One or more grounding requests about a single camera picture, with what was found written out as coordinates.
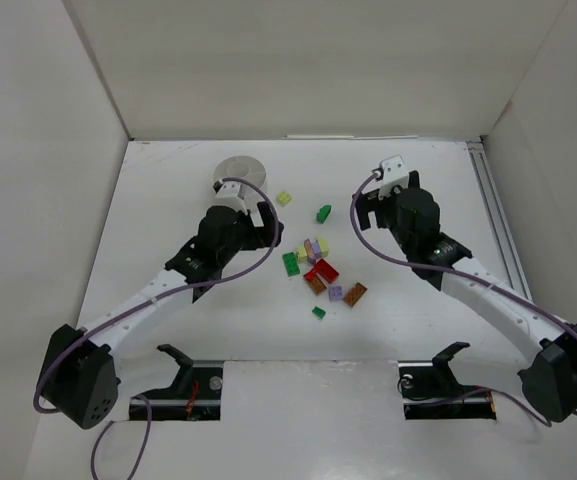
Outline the lone light yellow lego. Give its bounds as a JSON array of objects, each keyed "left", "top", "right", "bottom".
[{"left": 276, "top": 191, "right": 292, "bottom": 206}]

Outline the dark green curved lego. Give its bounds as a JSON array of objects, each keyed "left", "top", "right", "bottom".
[{"left": 315, "top": 204, "right": 332, "bottom": 224}]

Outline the green 2x4 lego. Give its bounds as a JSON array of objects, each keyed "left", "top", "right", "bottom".
[{"left": 282, "top": 252, "right": 300, "bottom": 277}]

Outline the light yellow lego brick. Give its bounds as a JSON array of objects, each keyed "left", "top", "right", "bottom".
[{"left": 295, "top": 245, "right": 308, "bottom": 262}]

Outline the purple butterfly curved lego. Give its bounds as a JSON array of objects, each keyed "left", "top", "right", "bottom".
[{"left": 304, "top": 239, "right": 317, "bottom": 265}]

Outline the lavender lego brick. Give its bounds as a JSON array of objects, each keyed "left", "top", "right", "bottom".
[{"left": 311, "top": 241, "right": 322, "bottom": 259}]

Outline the small green lego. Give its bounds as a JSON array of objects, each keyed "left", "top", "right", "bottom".
[{"left": 312, "top": 307, "right": 326, "bottom": 319}]

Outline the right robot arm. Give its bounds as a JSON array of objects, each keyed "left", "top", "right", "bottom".
[{"left": 349, "top": 167, "right": 577, "bottom": 426}]

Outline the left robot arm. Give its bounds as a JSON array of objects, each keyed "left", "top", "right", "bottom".
[{"left": 33, "top": 201, "right": 283, "bottom": 430}]

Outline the white round divided container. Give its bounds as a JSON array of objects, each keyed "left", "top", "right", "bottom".
[{"left": 213, "top": 155, "right": 267, "bottom": 193}]

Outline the red lego brick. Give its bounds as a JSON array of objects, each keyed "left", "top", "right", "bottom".
[{"left": 304, "top": 259, "right": 339, "bottom": 284}]

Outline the brown lego plate left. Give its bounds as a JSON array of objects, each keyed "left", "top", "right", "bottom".
[{"left": 306, "top": 275, "right": 327, "bottom": 296}]

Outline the brown lego plate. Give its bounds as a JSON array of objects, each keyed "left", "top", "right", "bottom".
[
  {"left": 306, "top": 275, "right": 327, "bottom": 296},
  {"left": 343, "top": 282, "right": 367, "bottom": 308}
]

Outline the brown lego plate right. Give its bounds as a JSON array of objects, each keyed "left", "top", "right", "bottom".
[{"left": 343, "top": 282, "right": 367, "bottom": 308}]

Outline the lavender 2x2 lego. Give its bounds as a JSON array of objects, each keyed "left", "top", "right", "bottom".
[{"left": 328, "top": 285, "right": 344, "bottom": 302}]

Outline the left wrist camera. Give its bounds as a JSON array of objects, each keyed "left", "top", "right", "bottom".
[{"left": 214, "top": 181, "right": 247, "bottom": 214}]

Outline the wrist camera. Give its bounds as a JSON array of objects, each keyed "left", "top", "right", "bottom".
[
  {"left": 373, "top": 155, "right": 410, "bottom": 200},
  {"left": 214, "top": 181, "right": 247, "bottom": 214}
]

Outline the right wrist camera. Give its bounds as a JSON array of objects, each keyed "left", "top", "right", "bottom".
[{"left": 373, "top": 155, "right": 410, "bottom": 200}]

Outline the aluminium rail right side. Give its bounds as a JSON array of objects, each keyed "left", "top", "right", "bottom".
[{"left": 466, "top": 141, "right": 532, "bottom": 300}]

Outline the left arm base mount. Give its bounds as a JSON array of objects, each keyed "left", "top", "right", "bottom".
[{"left": 141, "top": 344, "right": 224, "bottom": 422}]

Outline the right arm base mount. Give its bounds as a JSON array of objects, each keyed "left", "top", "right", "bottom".
[{"left": 397, "top": 342, "right": 497, "bottom": 420}]

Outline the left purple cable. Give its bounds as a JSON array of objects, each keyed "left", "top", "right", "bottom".
[{"left": 32, "top": 177, "right": 280, "bottom": 480}]

